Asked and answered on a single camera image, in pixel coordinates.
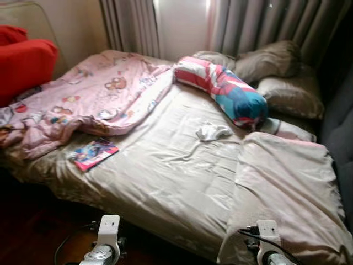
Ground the pink cartoon print quilt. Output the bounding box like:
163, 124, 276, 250
0, 50, 176, 161

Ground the pink blue manga book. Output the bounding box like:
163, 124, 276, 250
69, 138, 120, 172

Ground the dark grey upholstered furniture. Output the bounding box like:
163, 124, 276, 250
320, 66, 353, 232

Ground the white striped pillow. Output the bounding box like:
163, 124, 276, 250
259, 117, 318, 143

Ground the beige folded duvet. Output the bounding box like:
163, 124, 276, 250
217, 131, 353, 265

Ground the striped red blue bolster pillow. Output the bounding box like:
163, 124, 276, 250
174, 55, 269, 130

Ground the grey curtain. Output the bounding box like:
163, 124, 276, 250
210, 0, 353, 70
99, 0, 161, 59

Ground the crumpled white sock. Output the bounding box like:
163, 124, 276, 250
196, 123, 233, 142

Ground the beige floral bedsheet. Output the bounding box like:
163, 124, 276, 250
0, 83, 353, 265

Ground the red fabric cushion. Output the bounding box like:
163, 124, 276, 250
0, 25, 28, 46
0, 39, 59, 107

